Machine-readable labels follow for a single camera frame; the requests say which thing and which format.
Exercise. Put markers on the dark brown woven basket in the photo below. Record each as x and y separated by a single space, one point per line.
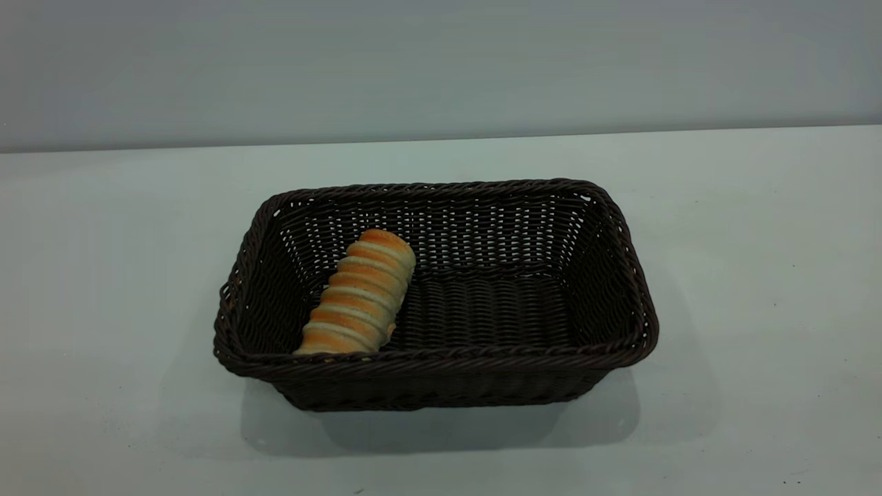
496 310

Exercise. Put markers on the striped golden bread roll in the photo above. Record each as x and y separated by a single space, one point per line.
362 296

